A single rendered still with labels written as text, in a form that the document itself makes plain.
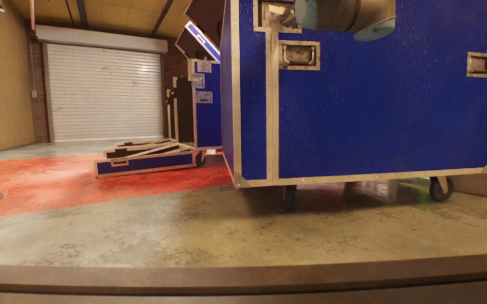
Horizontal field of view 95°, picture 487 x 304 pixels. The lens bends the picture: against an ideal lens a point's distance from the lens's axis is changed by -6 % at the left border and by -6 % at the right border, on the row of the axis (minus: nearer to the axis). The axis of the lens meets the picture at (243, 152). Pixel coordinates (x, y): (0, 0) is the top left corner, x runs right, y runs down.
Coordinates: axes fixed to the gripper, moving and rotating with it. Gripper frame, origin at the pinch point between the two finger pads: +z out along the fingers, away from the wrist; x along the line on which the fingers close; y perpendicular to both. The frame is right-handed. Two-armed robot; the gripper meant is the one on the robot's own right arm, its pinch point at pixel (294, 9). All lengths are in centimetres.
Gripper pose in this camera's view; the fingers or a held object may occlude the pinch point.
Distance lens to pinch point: 93.4
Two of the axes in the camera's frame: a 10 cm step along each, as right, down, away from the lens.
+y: -7.9, -3.6, -5.0
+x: -3.5, 9.3, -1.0
